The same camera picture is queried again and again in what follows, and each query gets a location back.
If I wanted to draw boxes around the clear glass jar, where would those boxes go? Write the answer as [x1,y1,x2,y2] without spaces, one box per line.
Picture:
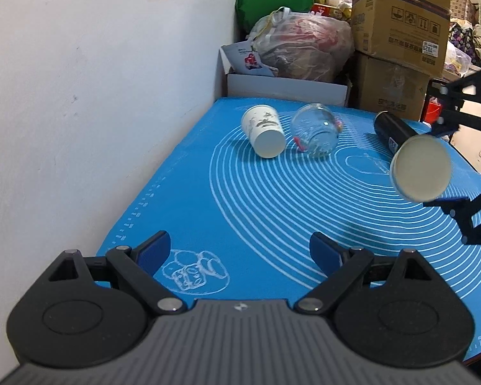
[291,103,344,158]

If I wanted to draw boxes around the plain paper cup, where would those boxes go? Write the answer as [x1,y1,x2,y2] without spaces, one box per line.
[390,134,453,202]

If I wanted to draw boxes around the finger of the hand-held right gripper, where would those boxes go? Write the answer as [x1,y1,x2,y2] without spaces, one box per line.
[423,184,481,246]
[426,66,481,139]

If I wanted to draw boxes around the white paper bag red print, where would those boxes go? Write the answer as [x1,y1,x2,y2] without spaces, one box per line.
[220,42,280,78]

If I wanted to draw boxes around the white printed paper cup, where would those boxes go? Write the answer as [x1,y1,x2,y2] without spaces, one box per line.
[241,105,286,158]

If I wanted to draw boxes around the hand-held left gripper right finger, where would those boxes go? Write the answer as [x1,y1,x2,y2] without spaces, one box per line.
[296,231,436,316]

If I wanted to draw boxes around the white cardboard box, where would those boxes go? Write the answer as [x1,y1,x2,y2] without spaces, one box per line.
[224,72,352,108]

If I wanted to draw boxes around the small brown cardboard box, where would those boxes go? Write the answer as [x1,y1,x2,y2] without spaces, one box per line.
[354,53,434,122]

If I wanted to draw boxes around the yellow snack packets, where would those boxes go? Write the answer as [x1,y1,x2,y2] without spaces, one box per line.
[312,0,352,20]

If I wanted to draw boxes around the large brown cardboard box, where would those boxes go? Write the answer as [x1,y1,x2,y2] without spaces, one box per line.
[350,0,452,77]

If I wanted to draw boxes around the patterned brown box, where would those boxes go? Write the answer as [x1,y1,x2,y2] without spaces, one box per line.
[451,0,481,25]

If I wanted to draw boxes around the clear plastic bag red contents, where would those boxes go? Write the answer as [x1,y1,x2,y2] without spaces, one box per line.
[249,7,354,83]

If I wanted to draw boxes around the black cylindrical cup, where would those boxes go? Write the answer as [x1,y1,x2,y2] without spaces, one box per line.
[374,111,420,155]

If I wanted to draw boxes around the blue silicone mat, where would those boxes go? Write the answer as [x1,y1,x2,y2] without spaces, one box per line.
[96,97,481,366]

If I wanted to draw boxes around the floral cloth bag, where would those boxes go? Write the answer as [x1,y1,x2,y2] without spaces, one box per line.
[449,21,476,65]

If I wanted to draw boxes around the red plastic container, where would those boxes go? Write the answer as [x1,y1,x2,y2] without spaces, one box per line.
[422,95,442,123]

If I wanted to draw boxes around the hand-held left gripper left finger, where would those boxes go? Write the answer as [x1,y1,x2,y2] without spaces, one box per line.
[48,231,186,316]

